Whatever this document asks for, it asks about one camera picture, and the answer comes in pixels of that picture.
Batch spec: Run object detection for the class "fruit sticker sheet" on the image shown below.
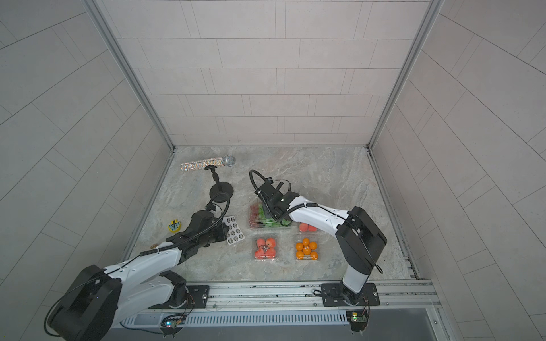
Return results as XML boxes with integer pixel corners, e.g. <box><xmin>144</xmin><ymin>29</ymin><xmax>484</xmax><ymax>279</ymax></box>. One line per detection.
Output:
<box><xmin>223</xmin><ymin>216</ymin><xmax>245</xmax><ymax>246</ymax></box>

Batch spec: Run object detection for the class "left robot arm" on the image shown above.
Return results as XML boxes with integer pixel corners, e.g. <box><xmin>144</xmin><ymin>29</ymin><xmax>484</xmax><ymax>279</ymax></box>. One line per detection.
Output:
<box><xmin>44</xmin><ymin>210</ymin><xmax>228</xmax><ymax>340</ymax></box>

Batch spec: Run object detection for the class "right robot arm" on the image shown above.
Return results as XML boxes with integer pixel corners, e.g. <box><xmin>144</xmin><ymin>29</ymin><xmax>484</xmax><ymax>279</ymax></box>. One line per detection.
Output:
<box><xmin>249</xmin><ymin>170</ymin><xmax>388</xmax><ymax>306</ymax></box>

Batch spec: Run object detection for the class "orange fruit box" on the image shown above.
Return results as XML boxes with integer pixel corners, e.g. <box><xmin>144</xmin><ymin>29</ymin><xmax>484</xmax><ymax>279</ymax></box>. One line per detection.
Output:
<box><xmin>294</xmin><ymin>237</ymin><xmax>320</xmax><ymax>261</ymax></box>

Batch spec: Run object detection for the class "clear grape box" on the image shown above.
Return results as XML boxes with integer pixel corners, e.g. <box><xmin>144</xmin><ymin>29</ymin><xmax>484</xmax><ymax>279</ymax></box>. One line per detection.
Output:
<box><xmin>248</xmin><ymin>202</ymin><xmax>292</xmax><ymax>229</ymax></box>

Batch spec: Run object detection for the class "far tomato box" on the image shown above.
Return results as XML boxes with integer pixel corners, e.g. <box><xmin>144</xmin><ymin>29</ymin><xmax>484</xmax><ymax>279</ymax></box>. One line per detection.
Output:
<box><xmin>299</xmin><ymin>223</ymin><xmax>317</xmax><ymax>233</ymax></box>

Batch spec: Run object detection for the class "black microphone stand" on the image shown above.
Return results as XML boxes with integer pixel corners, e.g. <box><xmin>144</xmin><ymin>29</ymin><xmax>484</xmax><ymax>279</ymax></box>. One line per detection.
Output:
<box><xmin>205</xmin><ymin>165</ymin><xmax>234</xmax><ymax>203</ymax></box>

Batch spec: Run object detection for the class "yellow toy piece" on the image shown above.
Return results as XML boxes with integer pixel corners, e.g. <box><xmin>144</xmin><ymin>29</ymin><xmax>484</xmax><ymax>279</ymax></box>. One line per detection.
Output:
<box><xmin>168</xmin><ymin>219</ymin><xmax>181</xmax><ymax>234</ymax></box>

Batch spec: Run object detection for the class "glitter microphone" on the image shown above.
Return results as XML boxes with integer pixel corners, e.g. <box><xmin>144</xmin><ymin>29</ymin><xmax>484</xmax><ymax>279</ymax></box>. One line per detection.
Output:
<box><xmin>181</xmin><ymin>155</ymin><xmax>236</xmax><ymax>171</ymax></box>

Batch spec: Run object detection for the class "left circuit board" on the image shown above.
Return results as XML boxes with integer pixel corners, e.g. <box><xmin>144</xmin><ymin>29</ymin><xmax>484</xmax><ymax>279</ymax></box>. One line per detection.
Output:
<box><xmin>160</xmin><ymin>314</ymin><xmax>186</xmax><ymax>337</ymax></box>

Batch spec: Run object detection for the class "circuit board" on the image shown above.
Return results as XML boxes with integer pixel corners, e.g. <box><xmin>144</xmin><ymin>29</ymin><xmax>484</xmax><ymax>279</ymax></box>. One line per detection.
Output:
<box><xmin>160</xmin><ymin>314</ymin><xmax>186</xmax><ymax>337</ymax></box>
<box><xmin>346</xmin><ymin>310</ymin><xmax>369</xmax><ymax>332</ymax></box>

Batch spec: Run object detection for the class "right circuit board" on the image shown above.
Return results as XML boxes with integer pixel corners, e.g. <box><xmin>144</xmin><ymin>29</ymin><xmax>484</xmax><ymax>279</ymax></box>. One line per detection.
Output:
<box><xmin>346</xmin><ymin>310</ymin><xmax>369</xmax><ymax>332</ymax></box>

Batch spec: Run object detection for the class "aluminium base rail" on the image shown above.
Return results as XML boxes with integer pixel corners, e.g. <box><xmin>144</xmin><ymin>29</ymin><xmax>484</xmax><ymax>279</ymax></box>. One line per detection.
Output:
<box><xmin>188</xmin><ymin>280</ymin><xmax>441</xmax><ymax>313</ymax></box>

